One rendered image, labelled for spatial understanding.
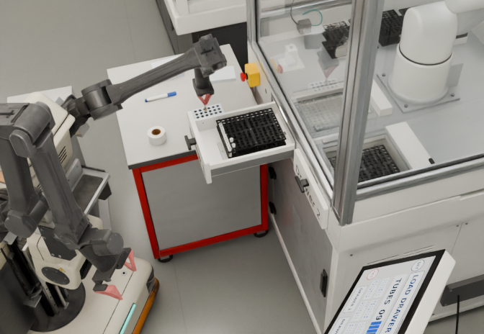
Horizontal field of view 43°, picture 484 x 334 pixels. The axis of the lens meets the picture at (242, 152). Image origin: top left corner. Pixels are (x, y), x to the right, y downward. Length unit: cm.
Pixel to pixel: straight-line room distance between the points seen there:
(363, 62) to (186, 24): 155
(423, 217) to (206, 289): 121
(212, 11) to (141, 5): 183
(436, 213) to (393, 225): 15
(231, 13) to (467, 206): 142
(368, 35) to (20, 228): 100
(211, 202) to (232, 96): 48
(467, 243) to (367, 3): 126
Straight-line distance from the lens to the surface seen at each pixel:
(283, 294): 293
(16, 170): 156
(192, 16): 292
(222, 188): 270
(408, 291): 162
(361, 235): 206
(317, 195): 207
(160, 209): 271
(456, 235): 235
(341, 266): 218
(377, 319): 162
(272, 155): 226
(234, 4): 295
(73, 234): 165
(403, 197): 199
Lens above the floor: 252
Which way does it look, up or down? 46 degrees down
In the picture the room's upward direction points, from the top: 3 degrees counter-clockwise
